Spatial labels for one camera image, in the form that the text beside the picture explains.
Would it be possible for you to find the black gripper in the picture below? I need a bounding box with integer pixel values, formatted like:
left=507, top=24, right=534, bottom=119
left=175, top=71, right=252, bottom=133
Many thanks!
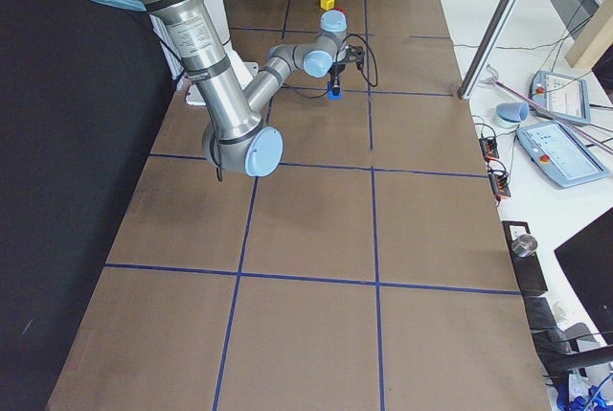
left=328, top=61, right=346, bottom=95

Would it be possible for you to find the blue block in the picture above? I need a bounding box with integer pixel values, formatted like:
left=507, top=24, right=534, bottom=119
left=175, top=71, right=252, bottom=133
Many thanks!
left=327, top=87, right=344, bottom=101

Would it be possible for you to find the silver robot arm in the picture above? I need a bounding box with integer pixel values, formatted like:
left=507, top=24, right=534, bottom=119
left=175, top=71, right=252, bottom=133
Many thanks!
left=91, top=0, right=347, bottom=177

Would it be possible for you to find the yellow block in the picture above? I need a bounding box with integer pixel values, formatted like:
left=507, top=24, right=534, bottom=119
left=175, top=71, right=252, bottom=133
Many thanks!
left=319, top=0, right=335, bottom=11

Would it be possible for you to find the orange black connector board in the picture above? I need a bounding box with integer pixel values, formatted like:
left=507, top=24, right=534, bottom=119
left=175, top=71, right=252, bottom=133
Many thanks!
left=479, top=136, right=499, bottom=161

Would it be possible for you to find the far teach pendant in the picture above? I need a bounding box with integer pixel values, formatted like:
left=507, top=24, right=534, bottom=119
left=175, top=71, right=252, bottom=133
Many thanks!
left=530, top=70, right=591, bottom=125

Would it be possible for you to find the teach pendant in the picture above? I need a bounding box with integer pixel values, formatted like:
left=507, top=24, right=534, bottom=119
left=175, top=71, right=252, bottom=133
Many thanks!
left=530, top=70, right=591, bottom=125
left=516, top=122, right=609, bottom=188

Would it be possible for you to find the near teach pendant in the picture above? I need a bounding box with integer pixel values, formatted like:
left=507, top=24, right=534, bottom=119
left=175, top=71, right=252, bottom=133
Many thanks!
left=516, top=122, right=609, bottom=188

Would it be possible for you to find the metal cylinder weight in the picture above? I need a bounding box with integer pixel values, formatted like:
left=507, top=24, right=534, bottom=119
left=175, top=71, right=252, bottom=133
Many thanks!
left=511, top=234, right=538, bottom=258

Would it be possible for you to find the black box on table edge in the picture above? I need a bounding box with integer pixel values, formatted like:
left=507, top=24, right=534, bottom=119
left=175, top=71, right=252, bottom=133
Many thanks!
left=502, top=220, right=548, bottom=297

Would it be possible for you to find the black monitor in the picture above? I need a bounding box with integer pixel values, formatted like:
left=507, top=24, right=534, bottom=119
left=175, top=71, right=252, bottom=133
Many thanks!
left=555, top=209, right=613, bottom=344

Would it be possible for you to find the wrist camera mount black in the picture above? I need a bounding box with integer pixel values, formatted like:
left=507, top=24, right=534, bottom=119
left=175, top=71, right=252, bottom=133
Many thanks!
left=344, top=45, right=365, bottom=70

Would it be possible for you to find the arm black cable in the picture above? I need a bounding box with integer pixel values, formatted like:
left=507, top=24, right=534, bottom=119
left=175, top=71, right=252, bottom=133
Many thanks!
left=210, top=33, right=380, bottom=183

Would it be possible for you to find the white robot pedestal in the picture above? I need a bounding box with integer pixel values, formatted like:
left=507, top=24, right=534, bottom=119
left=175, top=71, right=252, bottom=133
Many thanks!
left=184, top=0, right=260, bottom=106

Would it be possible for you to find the aluminium frame post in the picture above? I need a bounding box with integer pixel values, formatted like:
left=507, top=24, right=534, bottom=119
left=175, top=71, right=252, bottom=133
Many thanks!
left=458, top=0, right=519, bottom=100

